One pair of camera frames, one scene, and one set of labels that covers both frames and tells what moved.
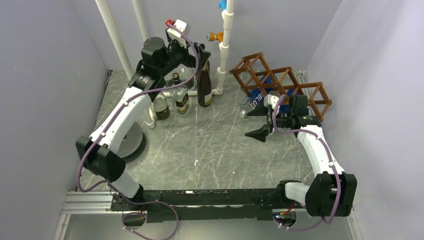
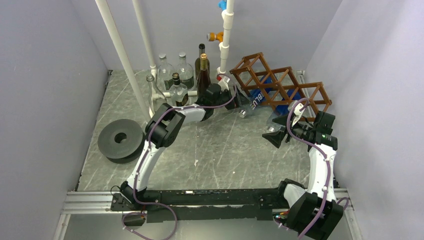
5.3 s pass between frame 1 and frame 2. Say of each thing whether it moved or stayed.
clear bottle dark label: stayed
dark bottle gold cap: stayed
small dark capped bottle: stayed
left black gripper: moved
